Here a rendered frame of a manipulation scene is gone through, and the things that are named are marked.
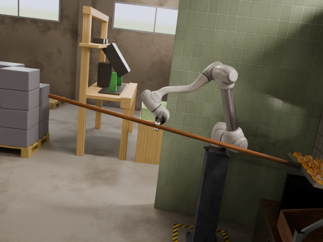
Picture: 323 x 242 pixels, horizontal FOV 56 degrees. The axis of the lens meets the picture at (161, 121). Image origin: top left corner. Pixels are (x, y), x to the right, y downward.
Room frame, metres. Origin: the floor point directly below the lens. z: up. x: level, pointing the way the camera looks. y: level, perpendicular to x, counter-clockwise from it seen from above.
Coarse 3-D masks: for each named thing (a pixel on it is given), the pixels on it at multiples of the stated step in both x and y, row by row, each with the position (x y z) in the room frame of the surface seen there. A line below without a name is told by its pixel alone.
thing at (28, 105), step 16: (0, 64) 4.71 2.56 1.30; (16, 64) 4.93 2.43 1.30; (0, 80) 4.27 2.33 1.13; (16, 80) 4.28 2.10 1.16; (32, 80) 4.41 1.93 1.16; (0, 96) 4.27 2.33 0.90; (16, 96) 4.28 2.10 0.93; (32, 96) 4.41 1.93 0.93; (0, 112) 4.27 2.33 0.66; (16, 112) 4.27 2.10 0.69; (32, 112) 4.43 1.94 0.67; (48, 112) 5.07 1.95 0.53; (0, 128) 4.28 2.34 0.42; (16, 128) 4.28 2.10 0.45; (32, 128) 4.45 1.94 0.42; (48, 128) 5.10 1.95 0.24; (0, 144) 4.28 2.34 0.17; (16, 144) 4.28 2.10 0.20; (32, 144) 4.47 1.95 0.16
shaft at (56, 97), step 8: (48, 96) 2.11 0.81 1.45; (56, 96) 2.11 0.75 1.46; (80, 104) 2.08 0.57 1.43; (104, 112) 2.07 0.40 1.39; (112, 112) 2.06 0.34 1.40; (136, 120) 2.04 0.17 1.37; (144, 120) 2.05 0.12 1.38; (160, 128) 2.03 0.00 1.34; (168, 128) 2.02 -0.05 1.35; (192, 136) 2.00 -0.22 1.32; (200, 136) 2.01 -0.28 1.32; (216, 144) 1.99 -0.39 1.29; (224, 144) 1.98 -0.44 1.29; (248, 152) 1.96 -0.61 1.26; (256, 152) 1.96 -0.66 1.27; (272, 160) 1.95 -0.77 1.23; (280, 160) 1.94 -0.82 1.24
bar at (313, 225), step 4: (320, 220) 1.58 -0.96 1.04; (312, 224) 1.58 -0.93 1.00; (316, 224) 1.57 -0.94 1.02; (320, 224) 1.56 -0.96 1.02; (296, 228) 1.61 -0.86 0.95; (304, 228) 1.59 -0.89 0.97; (308, 228) 1.57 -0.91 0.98; (312, 228) 1.57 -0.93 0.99; (316, 228) 1.56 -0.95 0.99; (296, 232) 1.58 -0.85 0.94; (300, 232) 1.57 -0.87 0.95; (304, 232) 1.57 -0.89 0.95; (308, 232) 1.57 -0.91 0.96; (296, 236) 1.57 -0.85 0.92; (300, 236) 1.56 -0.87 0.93; (304, 236) 1.58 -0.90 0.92; (296, 240) 1.57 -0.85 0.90; (300, 240) 1.56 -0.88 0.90
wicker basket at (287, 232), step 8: (312, 208) 2.19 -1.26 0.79; (320, 208) 2.18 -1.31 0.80; (280, 216) 2.21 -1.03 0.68; (288, 216) 2.21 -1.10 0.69; (312, 216) 2.19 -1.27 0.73; (320, 216) 2.18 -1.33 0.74; (280, 224) 2.16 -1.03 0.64; (288, 224) 2.21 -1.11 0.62; (296, 224) 2.20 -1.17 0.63; (304, 224) 2.20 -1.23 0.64; (280, 232) 2.11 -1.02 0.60; (288, 232) 1.95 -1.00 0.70; (312, 232) 2.18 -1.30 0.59; (320, 232) 2.18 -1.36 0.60; (288, 240) 1.92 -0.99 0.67; (304, 240) 2.06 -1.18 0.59; (312, 240) 2.08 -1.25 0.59; (320, 240) 2.09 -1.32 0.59
